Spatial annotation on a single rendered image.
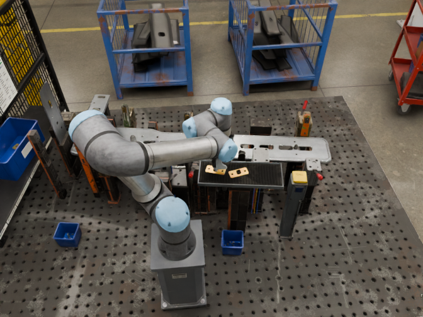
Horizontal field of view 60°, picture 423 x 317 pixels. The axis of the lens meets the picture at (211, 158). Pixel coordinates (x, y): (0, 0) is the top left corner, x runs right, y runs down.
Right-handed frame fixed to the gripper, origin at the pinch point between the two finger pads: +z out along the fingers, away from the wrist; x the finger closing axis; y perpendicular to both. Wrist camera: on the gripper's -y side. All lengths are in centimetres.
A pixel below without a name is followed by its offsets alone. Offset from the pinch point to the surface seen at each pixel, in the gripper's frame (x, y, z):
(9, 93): 26, -120, 2
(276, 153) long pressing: 35.3, 23.9, 21.3
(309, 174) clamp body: 23, 42, 19
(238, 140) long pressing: 40.4, 3.1, 21.3
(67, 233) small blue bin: -20, -75, 50
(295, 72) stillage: 243, 28, 105
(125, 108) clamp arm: 40, -61, 11
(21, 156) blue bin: -6, -95, 11
